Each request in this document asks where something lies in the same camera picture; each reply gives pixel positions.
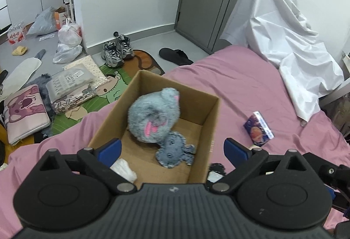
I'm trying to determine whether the small blue card box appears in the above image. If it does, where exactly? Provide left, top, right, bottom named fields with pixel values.
left=243, top=111, right=275, bottom=147

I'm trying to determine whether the brown cardboard box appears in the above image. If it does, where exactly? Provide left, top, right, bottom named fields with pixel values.
left=87, top=70, right=221, bottom=190

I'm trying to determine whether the blue grey knitted toy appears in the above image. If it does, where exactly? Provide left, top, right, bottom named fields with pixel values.
left=155, top=131, right=196, bottom=169

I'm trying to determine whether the grey fluffy plush toy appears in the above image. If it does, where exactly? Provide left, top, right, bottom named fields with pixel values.
left=128, top=87, right=180, bottom=143

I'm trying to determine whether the grey plastic bag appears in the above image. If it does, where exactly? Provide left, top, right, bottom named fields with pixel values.
left=27, top=7, right=57, bottom=36

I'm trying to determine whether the white insole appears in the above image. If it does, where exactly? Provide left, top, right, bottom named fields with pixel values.
left=1, top=57, right=42, bottom=101

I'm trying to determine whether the green cartoon floor mat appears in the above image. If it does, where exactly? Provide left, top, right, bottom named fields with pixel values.
left=51, top=49, right=164, bottom=135

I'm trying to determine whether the black slipper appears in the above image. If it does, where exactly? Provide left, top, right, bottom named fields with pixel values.
left=158, top=48, right=193, bottom=66

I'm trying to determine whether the white draped cloth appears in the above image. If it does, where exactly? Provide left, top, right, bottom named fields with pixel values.
left=221, top=0, right=344, bottom=122

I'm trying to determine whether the grey sneaker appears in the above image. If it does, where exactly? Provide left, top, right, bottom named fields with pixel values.
left=101, top=42, right=124, bottom=68
left=118, top=35, right=135, bottom=59

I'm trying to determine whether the white plastic bag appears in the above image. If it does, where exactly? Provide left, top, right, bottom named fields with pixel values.
left=53, top=18, right=82, bottom=64

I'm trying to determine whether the packaged fabric stack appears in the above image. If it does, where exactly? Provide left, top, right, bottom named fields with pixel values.
left=46, top=55, right=109, bottom=115

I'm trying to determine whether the pink cartoon cushion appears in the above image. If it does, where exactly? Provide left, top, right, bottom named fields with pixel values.
left=3, top=84, right=51, bottom=146

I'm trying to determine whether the yellow slipper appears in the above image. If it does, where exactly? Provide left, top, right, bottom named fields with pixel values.
left=12, top=46, right=28, bottom=56

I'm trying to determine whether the grey sneaker right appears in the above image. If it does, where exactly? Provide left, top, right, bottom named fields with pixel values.
left=118, top=35, right=135, bottom=59

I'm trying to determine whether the grey sneaker left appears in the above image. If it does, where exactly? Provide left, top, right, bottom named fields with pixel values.
left=101, top=42, right=124, bottom=68

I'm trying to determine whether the white soft ball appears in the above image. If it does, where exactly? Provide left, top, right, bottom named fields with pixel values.
left=110, top=159, right=137, bottom=183

